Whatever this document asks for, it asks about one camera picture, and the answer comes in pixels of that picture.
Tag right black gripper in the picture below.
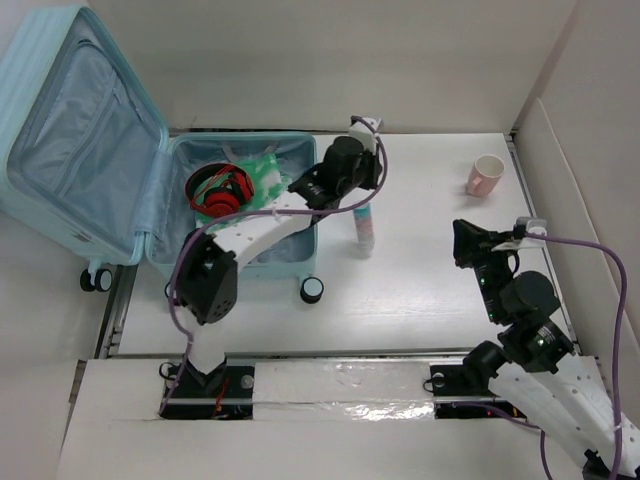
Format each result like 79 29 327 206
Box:
450 218 518 322

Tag pink blue white bottle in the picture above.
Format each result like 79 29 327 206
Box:
353 202 375 257

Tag pink ceramic mug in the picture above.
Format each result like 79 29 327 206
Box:
466 155 506 198

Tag green white cloth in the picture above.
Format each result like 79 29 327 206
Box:
193 153 290 227

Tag red black headphones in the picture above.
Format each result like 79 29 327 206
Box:
184 163 255 218

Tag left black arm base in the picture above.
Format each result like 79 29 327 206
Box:
159 362 255 420

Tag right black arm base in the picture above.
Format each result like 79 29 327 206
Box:
422 364 527 422

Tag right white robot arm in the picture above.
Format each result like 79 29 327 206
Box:
453 217 639 479

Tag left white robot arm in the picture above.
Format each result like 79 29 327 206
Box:
166 132 388 397

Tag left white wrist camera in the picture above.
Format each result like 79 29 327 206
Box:
347 116 383 153

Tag aluminium rail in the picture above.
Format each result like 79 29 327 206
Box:
94 348 472 360

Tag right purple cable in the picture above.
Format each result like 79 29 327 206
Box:
449 232 629 480

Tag purple cable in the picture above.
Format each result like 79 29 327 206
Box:
158 115 387 416
449 232 629 480

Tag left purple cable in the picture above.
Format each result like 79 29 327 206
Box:
158 115 387 416

